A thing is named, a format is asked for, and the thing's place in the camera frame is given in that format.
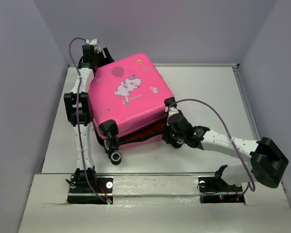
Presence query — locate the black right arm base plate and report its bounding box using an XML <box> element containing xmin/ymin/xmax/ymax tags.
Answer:
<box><xmin>196</xmin><ymin>177</ymin><xmax>245</xmax><ymax>204</ymax></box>

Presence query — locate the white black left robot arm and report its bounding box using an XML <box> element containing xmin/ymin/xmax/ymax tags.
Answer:
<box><xmin>64</xmin><ymin>40</ymin><xmax>114</xmax><ymax>192</ymax></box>

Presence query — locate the red orange knit sweater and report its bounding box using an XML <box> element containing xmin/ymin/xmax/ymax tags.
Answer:
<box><xmin>120</xmin><ymin>121</ymin><xmax>164</xmax><ymax>145</ymax></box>

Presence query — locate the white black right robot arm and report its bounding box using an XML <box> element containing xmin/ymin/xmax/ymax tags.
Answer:
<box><xmin>162</xmin><ymin>107</ymin><xmax>289</xmax><ymax>190</ymax></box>

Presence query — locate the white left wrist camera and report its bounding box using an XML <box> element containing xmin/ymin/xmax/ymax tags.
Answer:
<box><xmin>85</xmin><ymin>38</ymin><xmax>102</xmax><ymax>53</ymax></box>

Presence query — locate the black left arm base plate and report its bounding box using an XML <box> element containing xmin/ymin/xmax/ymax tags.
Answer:
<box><xmin>65</xmin><ymin>175</ymin><xmax>114</xmax><ymax>205</ymax></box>

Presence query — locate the pink kids suitcase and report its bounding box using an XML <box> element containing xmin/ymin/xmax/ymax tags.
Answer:
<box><xmin>87</xmin><ymin>52</ymin><xmax>176</xmax><ymax>166</ymax></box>

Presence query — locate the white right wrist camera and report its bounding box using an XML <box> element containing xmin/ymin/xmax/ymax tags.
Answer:
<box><xmin>164</xmin><ymin>107</ymin><xmax>179</xmax><ymax>126</ymax></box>

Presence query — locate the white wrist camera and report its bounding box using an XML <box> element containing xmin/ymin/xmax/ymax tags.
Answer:
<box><xmin>85</xmin><ymin>38</ymin><xmax>102</xmax><ymax>53</ymax></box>
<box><xmin>164</xmin><ymin>107</ymin><xmax>179</xmax><ymax>126</ymax></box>

